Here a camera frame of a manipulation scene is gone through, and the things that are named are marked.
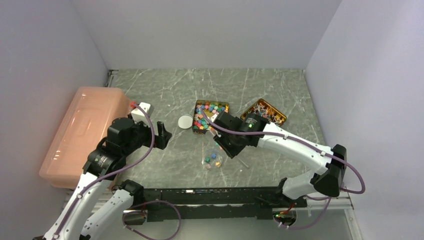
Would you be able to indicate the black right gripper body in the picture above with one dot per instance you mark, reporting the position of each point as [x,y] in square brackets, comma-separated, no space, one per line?
[228,144]

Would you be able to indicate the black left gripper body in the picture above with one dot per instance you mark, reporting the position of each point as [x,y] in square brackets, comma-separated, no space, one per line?
[148,136]

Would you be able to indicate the clear plastic jar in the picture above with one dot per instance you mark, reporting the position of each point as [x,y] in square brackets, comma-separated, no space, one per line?
[213,159]

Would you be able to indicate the gold tin of star candies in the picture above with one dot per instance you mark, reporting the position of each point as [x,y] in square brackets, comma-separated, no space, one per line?
[210,108]

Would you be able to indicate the gold tin of lollipops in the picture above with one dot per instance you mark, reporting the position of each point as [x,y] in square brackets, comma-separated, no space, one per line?
[264,109]

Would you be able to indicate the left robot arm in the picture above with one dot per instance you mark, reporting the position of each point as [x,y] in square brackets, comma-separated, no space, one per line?
[124,136]

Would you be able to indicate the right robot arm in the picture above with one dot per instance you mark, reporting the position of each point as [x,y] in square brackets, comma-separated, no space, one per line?
[325,174]

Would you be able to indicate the white jar lid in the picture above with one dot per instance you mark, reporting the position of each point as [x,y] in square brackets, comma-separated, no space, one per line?
[185,121]

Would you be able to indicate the pink plastic storage box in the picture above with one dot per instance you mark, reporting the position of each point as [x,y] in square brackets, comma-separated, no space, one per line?
[85,123]

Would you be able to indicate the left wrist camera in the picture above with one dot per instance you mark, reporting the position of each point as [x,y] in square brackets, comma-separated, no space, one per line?
[140,111]

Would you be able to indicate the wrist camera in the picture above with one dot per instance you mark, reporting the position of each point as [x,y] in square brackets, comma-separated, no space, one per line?
[213,119]
[140,111]

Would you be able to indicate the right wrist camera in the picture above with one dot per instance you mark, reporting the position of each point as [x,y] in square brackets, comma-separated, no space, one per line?
[213,119]

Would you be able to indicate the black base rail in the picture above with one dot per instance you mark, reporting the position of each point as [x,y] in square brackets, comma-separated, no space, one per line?
[213,203]

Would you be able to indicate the aluminium frame rail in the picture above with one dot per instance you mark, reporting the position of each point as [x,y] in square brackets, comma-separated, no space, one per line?
[319,206]

